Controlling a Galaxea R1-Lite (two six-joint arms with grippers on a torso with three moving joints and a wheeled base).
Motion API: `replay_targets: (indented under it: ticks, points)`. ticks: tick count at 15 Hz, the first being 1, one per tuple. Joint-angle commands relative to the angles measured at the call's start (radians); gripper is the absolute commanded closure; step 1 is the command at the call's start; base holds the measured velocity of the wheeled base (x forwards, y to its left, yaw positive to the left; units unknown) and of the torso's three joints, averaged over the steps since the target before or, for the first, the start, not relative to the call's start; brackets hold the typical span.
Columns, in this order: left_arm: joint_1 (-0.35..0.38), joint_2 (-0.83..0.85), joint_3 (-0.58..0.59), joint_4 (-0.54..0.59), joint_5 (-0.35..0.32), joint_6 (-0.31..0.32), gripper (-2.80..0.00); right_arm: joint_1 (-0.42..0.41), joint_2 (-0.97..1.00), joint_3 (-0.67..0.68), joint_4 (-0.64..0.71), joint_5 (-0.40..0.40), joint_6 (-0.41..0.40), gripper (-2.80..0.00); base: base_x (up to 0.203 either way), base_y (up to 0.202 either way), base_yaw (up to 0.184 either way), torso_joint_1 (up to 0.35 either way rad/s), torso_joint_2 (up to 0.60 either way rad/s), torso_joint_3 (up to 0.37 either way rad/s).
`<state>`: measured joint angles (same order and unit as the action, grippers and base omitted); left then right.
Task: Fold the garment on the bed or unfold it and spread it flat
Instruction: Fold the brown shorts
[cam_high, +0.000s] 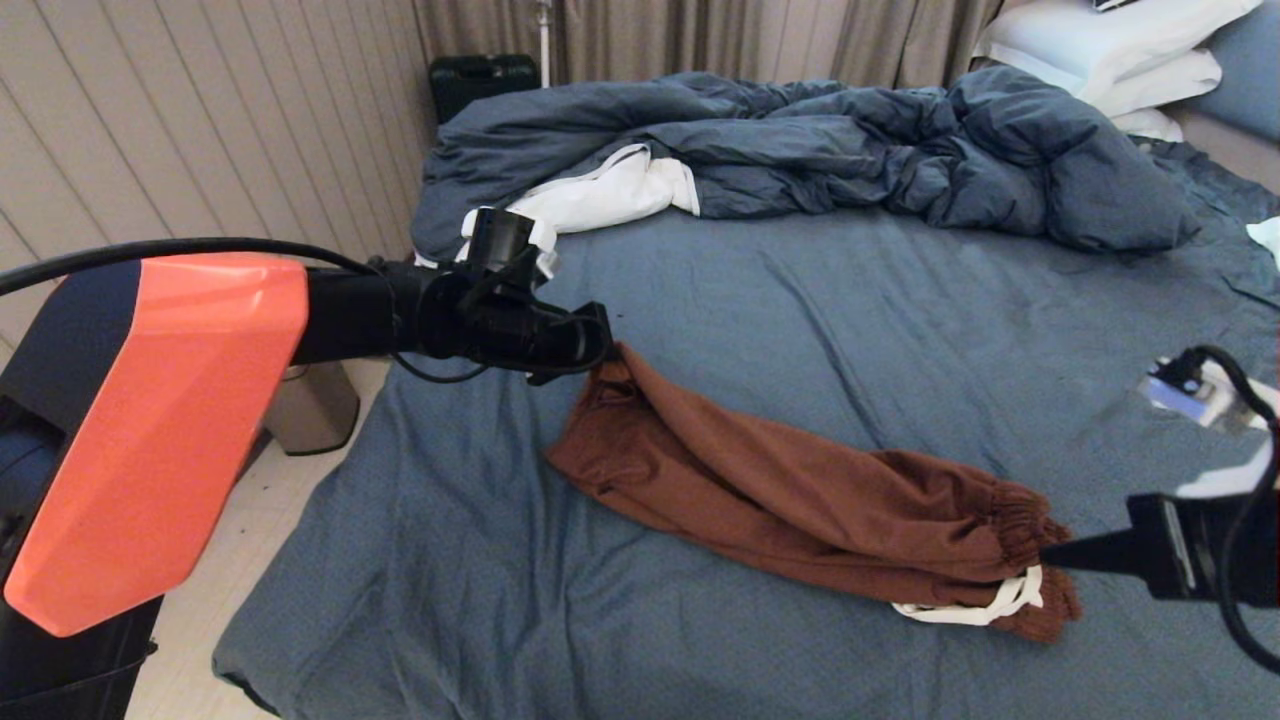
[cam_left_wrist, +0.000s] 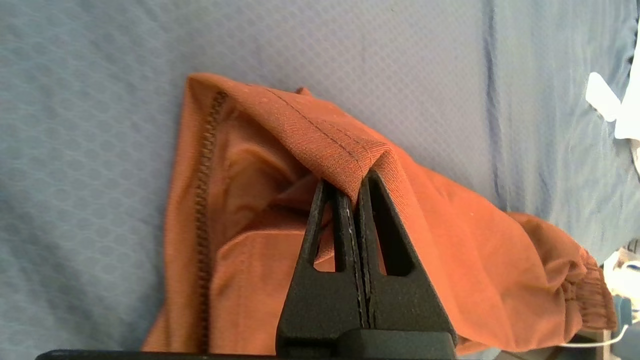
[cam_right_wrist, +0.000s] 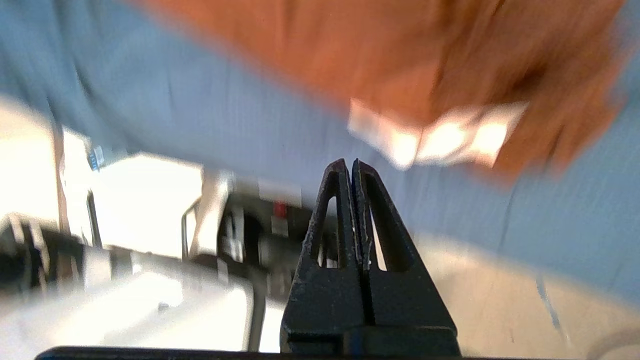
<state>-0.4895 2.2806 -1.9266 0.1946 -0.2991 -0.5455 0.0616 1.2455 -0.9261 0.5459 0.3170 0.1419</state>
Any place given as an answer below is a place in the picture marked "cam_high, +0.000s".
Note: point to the blue bed sheet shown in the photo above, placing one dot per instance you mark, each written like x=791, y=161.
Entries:
x=800, y=300

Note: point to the white blanket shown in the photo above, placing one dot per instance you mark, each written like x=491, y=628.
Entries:
x=600, y=195

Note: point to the black hard suitcase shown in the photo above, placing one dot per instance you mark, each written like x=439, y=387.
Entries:
x=480, y=80

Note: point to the white cloth piece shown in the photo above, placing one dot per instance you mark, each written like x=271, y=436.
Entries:
x=1268, y=240

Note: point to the dark patterned item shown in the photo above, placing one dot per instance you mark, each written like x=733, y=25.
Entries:
x=1120, y=4

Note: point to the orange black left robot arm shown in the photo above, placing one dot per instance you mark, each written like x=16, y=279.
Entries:
x=150, y=430

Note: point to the blue pillow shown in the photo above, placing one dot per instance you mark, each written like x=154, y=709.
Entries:
x=1250, y=75

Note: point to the white stand pole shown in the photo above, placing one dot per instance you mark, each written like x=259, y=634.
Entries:
x=546, y=45

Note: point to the flat white pillow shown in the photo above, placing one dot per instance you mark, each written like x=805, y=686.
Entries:
x=1165, y=88

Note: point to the beige curtain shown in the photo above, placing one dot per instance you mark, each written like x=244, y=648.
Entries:
x=700, y=40

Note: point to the beige trash bin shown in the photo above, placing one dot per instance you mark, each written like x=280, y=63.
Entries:
x=320, y=410

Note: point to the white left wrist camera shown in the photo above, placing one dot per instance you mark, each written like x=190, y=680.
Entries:
x=546, y=255

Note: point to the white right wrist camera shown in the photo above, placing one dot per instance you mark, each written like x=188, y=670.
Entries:
x=1190, y=400

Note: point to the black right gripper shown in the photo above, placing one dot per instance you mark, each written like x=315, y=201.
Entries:
x=1160, y=545

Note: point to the large white pillow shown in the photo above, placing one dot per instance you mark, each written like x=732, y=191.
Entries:
x=1090, y=42

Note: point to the dark blue crumpled duvet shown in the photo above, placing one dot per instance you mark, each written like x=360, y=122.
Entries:
x=850, y=145

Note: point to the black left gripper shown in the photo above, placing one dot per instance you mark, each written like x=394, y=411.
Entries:
x=520, y=330

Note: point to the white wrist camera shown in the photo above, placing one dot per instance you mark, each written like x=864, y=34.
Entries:
x=546, y=255
x=1190, y=400

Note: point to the small white pillow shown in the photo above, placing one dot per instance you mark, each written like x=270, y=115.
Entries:
x=1148, y=126

